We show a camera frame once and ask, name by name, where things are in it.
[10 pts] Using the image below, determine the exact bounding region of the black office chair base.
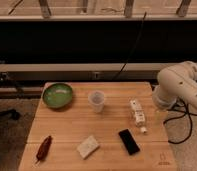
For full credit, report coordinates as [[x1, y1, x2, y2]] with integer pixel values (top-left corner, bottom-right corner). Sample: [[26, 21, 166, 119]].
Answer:
[[0, 109, 21, 120]]

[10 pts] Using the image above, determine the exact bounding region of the green ceramic bowl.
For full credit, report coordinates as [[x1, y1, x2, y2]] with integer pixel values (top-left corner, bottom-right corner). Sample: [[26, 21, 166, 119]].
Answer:
[[42, 83, 73, 109]]

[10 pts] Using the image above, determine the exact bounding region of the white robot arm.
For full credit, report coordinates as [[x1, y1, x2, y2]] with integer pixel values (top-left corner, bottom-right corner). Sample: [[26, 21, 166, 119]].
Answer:
[[152, 61, 197, 109]]

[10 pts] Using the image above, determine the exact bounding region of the black smartphone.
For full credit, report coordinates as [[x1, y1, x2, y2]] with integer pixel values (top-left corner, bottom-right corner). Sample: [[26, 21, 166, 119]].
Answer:
[[119, 129, 140, 155]]

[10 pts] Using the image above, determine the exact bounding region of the black cable on wall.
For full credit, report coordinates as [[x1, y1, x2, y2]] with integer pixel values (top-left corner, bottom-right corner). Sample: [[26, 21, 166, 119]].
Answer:
[[111, 11, 148, 82]]

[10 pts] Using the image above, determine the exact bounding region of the translucent white cup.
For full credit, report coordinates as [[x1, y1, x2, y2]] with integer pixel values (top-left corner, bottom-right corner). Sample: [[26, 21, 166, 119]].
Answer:
[[88, 91, 105, 113]]

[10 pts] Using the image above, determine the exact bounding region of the white sponge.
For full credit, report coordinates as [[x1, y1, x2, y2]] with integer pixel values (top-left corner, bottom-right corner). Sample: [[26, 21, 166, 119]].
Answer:
[[77, 135, 99, 159]]

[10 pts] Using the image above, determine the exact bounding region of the white tube with label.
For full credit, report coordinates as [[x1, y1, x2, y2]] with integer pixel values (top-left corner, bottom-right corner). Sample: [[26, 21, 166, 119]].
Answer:
[[130, 99, 147, 134]]

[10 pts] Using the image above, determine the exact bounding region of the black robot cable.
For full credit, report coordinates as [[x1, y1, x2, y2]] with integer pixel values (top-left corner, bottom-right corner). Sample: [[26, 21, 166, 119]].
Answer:
[[163, 98, 197, 145]]

